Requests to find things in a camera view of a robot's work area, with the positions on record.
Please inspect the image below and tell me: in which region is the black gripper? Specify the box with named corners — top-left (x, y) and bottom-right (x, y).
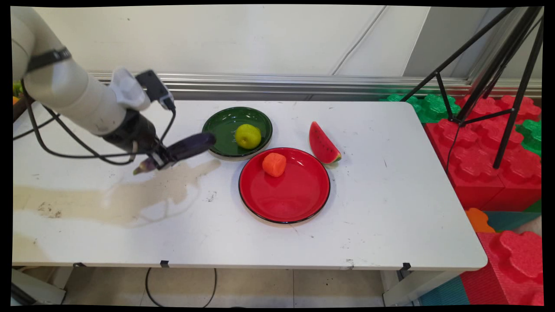
top-left (101, 108), bottom-right (175, 170)

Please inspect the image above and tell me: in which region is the purple toy eggplant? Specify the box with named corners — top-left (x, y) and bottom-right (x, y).
top-left (133, 132), bottom-right (216, 176)

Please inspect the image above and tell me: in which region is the dark green plate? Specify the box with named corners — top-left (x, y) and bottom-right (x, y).
top-left (202, 107), bottom-right (273, 158)

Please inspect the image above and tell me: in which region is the yellow-green apple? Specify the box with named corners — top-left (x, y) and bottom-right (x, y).
top-left (235, 124), bottom-right (262, 150)

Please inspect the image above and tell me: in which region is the orange toy fruit piece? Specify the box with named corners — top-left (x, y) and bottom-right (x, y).
top-left (262, 152), bottom-right (287, 177)

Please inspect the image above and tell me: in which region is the red plate with black rim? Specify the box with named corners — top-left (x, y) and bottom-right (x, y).
top-left (238, 147), bottom-right (331, 224)

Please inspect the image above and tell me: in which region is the brown wicker basket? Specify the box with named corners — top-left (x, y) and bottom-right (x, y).
top-left (12, 97), bottom-right (26, 123)

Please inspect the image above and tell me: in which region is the toy watermelon slice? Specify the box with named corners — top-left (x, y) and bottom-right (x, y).
top-left (309, 121), bottom-right (342, 165)

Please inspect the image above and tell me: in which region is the grey table leg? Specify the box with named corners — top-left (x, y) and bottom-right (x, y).
top-left (12, 267), bottom-right (67, 306)
top-left (382, 270), bottom-right (461, 307)

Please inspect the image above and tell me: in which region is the green foam block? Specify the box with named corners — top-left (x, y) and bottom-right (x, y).
top-left (515, 119), bottom-right (542, 157)
top-left (379, 93), bottom-right (461, 124)

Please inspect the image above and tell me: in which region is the teal foam mat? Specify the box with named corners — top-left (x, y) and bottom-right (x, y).
top-left (418, 275), bottom-right (483, 306)
top-left (483, 200), bottom-right (542, 233)

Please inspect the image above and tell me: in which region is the large red foam block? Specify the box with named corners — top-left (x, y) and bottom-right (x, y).
top-left (424, 94), bottom-right (542, 211)

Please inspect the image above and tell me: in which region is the orange foam piece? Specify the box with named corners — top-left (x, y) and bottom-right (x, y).
top-left (465, 208), bottom-right (496, 234)

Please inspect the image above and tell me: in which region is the black tripod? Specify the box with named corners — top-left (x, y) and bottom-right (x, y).
top-left (400, 6), bottom-right (545, 170)

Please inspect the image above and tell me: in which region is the black camera cable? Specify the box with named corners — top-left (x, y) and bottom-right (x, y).
top-left (158, 107), bottom-right (177, 146)

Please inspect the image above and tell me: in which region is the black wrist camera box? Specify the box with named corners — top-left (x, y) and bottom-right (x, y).
top-left (135, 69), bottom-right (176, 111)

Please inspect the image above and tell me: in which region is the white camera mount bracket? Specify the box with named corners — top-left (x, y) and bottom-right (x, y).
top-left (109, 67), bottom-right (151, 111)

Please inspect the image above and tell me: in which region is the black floor cable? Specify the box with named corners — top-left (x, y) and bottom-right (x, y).
top-left (145, 267), bottom-right (218, 308)

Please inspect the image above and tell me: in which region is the black arm strap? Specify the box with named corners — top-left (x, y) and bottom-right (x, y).
top-left (26, 47), bottom-right (72, 73)

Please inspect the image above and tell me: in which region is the aluminium wall rail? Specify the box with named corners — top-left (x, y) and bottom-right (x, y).
top-left (89, 71), bottom-right (542, 103)

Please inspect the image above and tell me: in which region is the thin black tripod cable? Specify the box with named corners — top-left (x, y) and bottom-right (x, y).
top-left (446, 123), bottom-right (461, 175)

